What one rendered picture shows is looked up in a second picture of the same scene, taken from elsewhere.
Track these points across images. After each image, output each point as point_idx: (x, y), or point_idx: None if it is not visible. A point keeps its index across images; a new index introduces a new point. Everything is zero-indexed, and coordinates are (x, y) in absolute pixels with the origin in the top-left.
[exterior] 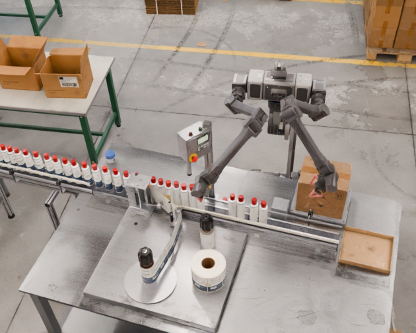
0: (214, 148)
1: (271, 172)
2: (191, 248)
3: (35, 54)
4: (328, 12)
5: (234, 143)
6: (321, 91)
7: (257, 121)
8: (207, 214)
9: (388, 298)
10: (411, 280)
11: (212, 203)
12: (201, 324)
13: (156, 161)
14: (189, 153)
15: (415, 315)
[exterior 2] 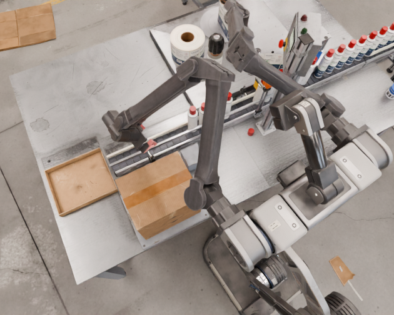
0: (384, 306)
1: (278, 276)
2: (224, 65)
3: None
4: None
5: (238, 24)
6: (227, 219)
7: (236, 44)
8: (217, 39)
9: (36, 148)
10: (84, 302)
11: (257, 122)
12: (160, 25)
13: (356, 125)
14: (288, 33)
15: (65, 266)
